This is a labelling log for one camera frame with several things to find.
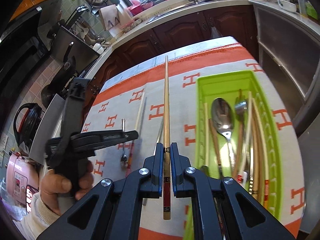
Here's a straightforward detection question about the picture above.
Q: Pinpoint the bamboo chopstick patterned end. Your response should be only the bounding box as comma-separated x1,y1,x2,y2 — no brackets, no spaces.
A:
163,55,171,220

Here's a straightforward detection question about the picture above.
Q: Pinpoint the steel metal chopstick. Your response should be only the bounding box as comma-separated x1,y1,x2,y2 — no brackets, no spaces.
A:
142,118,164,206

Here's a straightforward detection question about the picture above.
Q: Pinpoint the wooden handled small spoon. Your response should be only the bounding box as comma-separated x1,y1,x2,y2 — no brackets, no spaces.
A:
120,118,129,169

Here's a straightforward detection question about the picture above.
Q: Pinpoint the bamboo chopstick red band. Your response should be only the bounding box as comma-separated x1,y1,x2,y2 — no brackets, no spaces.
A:
125,92,145,178

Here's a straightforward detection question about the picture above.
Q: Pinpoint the dark wood long chopstick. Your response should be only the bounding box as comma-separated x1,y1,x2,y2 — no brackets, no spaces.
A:
249,110,259,199

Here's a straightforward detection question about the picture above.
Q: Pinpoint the large steel spoon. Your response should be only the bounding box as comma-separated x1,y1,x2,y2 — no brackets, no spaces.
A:
211,98,235,171

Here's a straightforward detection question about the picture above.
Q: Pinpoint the steel fork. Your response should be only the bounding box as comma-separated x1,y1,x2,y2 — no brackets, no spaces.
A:
233,89,247,180

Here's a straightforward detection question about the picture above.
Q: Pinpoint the bamboo chopstick red end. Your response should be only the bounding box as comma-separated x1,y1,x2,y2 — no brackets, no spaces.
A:
252,98,269,209

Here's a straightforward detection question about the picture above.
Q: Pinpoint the bamboo chopstick pale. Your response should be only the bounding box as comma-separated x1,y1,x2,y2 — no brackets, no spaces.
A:
237,91,253,186

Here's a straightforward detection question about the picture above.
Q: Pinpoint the person left forearm sleeve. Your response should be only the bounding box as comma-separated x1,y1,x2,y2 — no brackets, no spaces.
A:
14,192,60,239

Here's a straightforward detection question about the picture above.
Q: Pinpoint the steel kitchen sink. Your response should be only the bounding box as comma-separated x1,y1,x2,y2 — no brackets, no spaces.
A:
146,3,200,24

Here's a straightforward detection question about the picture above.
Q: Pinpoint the person left hand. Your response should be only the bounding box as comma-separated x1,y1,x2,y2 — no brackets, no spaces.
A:
40,160,94,215

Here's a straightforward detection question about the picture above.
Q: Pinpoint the black kettle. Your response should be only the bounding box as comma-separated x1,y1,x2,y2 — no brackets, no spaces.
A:
13,102,42,154

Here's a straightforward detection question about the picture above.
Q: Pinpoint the pink rice cooker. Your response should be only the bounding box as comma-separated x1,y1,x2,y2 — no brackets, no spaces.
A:
6,153,39,206

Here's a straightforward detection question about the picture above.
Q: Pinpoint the green plastic utensil tray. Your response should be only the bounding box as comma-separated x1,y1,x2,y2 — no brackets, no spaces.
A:
182,70,283,240

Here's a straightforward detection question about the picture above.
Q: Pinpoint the black frying pan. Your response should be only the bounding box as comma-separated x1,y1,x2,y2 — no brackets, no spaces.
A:
41,41,76,108

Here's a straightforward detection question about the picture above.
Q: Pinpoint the orange beige H-pattern cloth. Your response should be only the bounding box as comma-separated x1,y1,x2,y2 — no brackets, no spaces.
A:
82,37,305,236

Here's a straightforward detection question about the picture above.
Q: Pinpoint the wooden cutting board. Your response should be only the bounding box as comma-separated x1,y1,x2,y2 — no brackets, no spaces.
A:
98,4,120,31

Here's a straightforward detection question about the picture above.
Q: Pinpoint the white bowl on counter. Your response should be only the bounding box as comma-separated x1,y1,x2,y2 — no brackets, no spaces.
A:
277,0,297,12

